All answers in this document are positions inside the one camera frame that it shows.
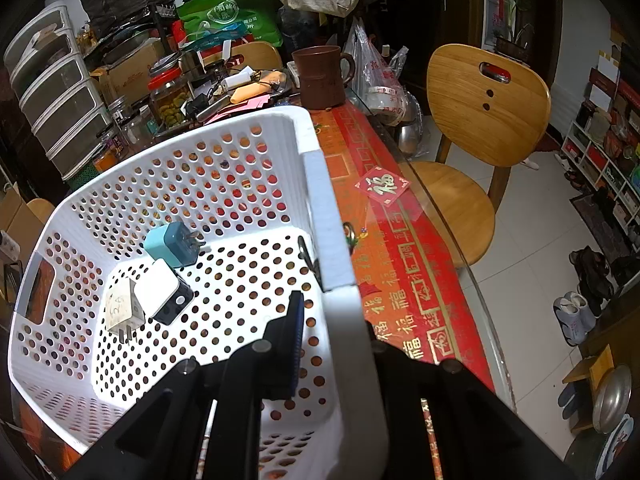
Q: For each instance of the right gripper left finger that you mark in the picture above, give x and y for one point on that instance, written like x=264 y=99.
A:
x=203 y=421

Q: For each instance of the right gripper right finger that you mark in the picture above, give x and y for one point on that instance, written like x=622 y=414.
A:
x=442 y=419

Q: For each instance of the white square charger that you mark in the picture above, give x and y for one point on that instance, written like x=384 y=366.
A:
x=123 y=313

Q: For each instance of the black and white charger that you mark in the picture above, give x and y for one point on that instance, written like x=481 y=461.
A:
x=162 y=293

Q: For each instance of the white perforated plastic basket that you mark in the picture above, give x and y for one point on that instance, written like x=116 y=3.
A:
x=256 y=193

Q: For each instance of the light blue charger plug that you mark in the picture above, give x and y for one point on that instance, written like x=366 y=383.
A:
x=174 y=243

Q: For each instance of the red patterned tablecloth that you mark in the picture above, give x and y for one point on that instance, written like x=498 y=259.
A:
x=413 y=295

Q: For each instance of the cardboard box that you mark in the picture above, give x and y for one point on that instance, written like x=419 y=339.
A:
x=23 y=221

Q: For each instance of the small orange jar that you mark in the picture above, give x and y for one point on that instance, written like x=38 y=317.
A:
x=105 y=159

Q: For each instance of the shelf with boxes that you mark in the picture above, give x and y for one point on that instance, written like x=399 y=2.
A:
x=602 y=141

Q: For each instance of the wooden chair right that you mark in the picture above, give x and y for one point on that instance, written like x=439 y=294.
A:
x=494 y=109

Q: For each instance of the large pickle jar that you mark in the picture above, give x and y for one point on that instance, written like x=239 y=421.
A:
x=169 y=91

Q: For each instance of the white drawer tower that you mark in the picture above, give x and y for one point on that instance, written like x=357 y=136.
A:
x=55 y=91

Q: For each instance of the brown mug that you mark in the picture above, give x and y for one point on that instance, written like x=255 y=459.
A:
x=324 y=72

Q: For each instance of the green shopping bag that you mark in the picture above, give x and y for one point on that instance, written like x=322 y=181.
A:
x=257 y=16

